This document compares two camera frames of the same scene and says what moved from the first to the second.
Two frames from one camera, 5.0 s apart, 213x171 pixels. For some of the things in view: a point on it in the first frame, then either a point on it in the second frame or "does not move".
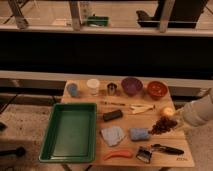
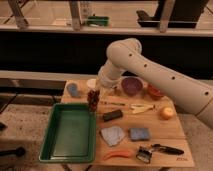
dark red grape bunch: x=164 y=124 to x=93 y=96
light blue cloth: x=113 y=135 does not move
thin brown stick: x=112 y=103 does not move
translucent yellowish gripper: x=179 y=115 to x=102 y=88
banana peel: x=140 y=108 does not move
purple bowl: x=131 y=85 does not move
